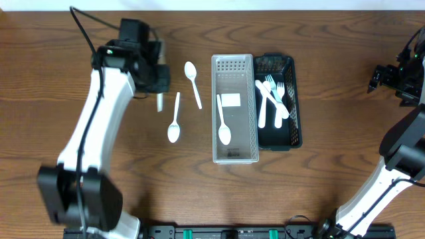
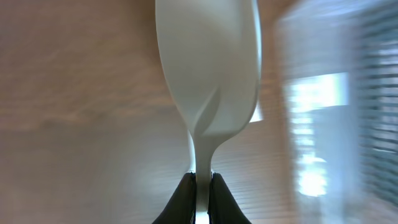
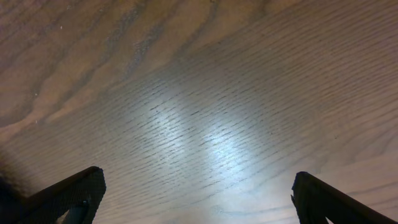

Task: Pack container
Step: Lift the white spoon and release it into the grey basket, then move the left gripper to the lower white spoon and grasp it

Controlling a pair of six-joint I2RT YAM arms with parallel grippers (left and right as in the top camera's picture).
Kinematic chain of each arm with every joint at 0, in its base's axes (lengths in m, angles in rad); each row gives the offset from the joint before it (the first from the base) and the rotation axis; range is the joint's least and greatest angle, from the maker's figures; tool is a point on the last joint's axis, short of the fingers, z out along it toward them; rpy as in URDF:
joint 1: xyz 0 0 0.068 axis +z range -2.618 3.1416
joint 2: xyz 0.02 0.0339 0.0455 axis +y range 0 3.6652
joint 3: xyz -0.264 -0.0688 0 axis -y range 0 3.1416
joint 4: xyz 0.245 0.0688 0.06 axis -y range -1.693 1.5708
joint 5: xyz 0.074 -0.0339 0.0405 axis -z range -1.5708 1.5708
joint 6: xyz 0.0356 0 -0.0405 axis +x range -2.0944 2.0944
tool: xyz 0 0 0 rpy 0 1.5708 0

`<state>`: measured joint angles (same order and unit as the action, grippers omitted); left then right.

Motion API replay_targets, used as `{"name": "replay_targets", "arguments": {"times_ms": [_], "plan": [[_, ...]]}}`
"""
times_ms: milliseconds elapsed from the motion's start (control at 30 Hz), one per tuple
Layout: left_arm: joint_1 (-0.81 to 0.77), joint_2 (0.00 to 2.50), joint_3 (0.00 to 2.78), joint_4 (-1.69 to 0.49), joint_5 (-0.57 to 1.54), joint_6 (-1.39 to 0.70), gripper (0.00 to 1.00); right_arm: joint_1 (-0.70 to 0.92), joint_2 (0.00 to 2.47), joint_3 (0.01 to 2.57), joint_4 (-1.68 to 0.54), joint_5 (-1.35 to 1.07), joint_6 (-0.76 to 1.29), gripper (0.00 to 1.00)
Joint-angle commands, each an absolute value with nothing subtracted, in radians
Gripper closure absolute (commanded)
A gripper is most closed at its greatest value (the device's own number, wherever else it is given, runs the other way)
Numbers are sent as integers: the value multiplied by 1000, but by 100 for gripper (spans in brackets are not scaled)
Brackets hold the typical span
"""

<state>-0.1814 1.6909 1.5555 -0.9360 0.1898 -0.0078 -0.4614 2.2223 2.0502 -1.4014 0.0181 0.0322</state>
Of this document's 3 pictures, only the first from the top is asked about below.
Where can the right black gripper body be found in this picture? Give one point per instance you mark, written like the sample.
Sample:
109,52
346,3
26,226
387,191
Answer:
410,78

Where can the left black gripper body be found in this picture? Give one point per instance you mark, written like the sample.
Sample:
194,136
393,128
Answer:
161,81

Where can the white spoon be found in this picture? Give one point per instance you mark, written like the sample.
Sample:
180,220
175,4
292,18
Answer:
262,116
224,131
191,73
160,102

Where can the white spoon bowl down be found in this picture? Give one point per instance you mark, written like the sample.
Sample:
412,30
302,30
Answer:
173,131

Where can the white fork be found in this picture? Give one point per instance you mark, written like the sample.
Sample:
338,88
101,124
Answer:
280,91

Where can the white fork tines down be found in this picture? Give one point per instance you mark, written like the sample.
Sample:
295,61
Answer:
279,106

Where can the pale green fork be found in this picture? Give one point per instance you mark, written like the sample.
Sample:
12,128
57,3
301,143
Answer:
273,88

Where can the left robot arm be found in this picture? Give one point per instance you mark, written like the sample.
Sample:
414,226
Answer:
77,191

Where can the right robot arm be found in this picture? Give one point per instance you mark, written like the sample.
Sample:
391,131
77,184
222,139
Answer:
401,162

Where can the clear plastic basket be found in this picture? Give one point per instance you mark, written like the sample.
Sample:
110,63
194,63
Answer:
233,79

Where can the black plastic basket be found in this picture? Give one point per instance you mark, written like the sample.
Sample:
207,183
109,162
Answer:
282,69

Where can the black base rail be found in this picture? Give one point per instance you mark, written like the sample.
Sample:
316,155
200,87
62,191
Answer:
291,231

